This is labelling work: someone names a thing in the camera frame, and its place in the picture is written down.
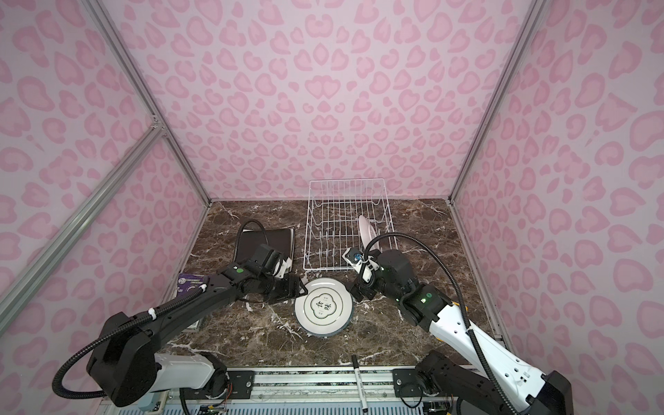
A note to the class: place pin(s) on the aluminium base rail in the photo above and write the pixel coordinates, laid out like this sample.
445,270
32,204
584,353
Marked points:
306,390

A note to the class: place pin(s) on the purple book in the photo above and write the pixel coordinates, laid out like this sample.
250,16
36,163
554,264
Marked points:
186,283

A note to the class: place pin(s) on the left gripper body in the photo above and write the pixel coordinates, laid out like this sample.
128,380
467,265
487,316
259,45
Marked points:
284,288

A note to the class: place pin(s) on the white wire dish rack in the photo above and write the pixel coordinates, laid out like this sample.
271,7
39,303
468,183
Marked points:
332,224

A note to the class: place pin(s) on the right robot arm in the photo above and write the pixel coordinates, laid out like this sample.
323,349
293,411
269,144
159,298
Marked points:
498,382

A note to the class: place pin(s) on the black marker pen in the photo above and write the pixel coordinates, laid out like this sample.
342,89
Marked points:
359,384

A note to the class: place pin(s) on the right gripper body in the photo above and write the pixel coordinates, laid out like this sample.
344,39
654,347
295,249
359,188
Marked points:
367,290

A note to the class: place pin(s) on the dark brown square plate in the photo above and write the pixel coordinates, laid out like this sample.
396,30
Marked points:
248,242

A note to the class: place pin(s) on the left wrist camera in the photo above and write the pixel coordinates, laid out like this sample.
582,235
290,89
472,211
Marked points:
283,267

